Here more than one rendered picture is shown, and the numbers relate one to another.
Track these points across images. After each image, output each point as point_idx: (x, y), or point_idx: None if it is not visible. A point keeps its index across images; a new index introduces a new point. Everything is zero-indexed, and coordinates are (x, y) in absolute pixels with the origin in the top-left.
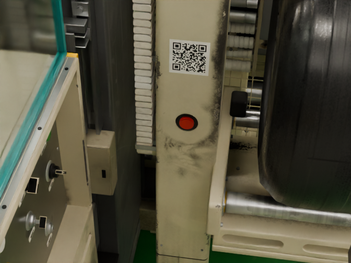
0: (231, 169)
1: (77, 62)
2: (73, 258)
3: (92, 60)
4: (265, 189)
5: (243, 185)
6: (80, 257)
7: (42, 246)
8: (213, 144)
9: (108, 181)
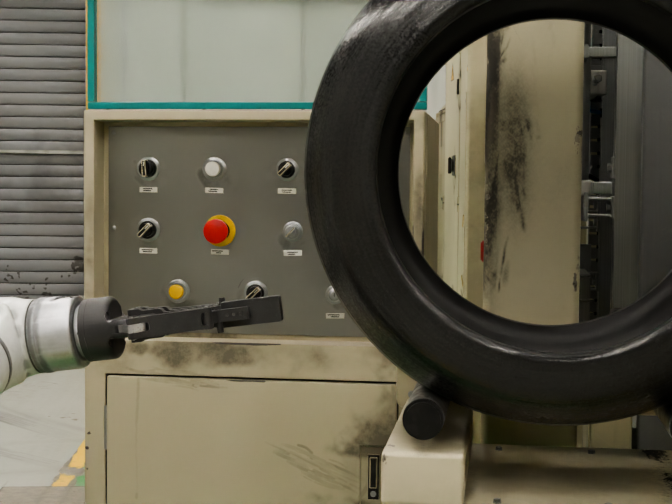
0: (586, 450)
1: (418, 113)
2: (327, 345)
3: (613, 253)
4: (547, 462)
5: (550, 454)
6: (349, 372)
7: (312, 299)
8: (483, 292)
9: None
